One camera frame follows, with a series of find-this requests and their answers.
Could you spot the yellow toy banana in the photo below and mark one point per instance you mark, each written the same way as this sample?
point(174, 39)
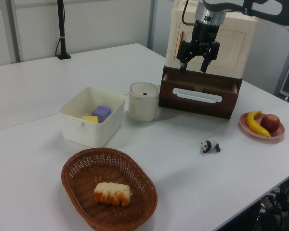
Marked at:
point(253, 125)

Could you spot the purple cube block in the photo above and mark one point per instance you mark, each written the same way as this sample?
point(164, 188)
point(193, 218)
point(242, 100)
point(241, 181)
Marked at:
point(100, 112)

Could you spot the cream plastic cabinet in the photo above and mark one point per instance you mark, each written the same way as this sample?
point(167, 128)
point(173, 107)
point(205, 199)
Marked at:
point(233, 48)

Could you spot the yellow block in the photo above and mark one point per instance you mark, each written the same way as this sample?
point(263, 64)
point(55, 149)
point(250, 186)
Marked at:
point(90, 119)

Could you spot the red toy apple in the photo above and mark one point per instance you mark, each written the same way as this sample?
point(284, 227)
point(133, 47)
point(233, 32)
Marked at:
point(270, 122)

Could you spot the black white panda toy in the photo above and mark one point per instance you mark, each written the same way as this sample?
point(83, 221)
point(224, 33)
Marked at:
point(210, 145)

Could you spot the small white trash can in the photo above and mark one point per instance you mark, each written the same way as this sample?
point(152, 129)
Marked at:
point(142, 106)

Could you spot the white plastic storage bin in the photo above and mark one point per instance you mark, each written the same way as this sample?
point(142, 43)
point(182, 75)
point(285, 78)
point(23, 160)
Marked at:
point(86, 132)

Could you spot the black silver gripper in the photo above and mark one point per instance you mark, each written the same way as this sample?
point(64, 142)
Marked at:
point(206, 31)

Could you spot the brown wicker basket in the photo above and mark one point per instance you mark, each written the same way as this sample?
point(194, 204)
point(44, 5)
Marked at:
point(139, 207)

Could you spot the pink plate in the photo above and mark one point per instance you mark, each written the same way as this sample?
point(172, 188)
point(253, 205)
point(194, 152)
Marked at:
point(278, 137)

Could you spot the toy bread loaf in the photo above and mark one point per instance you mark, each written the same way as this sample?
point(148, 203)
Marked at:
point(112, 192)

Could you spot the black pole with base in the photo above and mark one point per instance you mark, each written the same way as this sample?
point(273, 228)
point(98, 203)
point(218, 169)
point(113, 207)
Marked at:
point(61, 29)

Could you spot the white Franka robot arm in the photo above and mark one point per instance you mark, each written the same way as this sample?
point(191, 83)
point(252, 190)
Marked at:
point(262, 7)

